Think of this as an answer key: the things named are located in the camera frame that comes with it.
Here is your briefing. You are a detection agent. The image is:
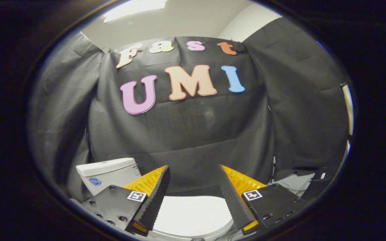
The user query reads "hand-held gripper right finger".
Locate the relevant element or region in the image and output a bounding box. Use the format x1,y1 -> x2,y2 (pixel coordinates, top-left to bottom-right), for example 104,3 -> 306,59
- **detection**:
218,164 -> 301,235

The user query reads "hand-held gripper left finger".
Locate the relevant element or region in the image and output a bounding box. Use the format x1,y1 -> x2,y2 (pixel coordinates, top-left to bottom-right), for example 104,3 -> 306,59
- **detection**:
82,165 -> 171,236

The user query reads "white toilet lid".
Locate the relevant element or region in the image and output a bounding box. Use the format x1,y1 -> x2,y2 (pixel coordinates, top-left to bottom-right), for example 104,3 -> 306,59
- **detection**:
153,196 -> 234,238

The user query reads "white ceramic toilet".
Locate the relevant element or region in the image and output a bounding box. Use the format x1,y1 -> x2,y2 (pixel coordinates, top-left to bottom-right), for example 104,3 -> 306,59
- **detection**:
76,158 -> 235,241

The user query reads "black backdrop cloth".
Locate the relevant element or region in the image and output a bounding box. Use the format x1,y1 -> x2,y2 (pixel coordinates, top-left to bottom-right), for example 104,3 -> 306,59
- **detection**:
29,17 -> 349,201

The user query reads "black box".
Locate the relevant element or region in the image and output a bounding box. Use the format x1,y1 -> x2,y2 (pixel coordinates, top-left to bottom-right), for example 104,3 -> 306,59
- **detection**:
309,167 -> 331,198

